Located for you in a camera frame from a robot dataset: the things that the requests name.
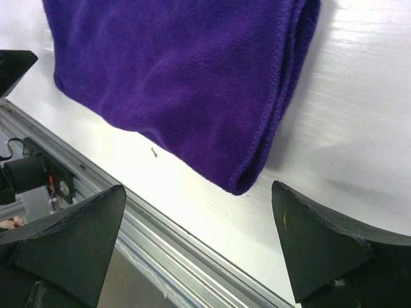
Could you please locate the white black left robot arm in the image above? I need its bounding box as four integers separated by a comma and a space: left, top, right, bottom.
0, 49, 38, 98

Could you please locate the purple towel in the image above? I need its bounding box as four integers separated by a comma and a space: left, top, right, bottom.
43, 1, 320, 195

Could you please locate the aluminium rail frame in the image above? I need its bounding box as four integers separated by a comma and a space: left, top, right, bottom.
1, 100, 288, 307

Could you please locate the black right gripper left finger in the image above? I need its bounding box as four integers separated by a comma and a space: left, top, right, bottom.
1, 185, 126, 307

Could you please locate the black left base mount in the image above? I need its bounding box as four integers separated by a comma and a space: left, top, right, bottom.
1, 137, 74, 205

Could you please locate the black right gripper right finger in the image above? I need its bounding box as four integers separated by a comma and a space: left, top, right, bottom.
272, 181, 410, 307

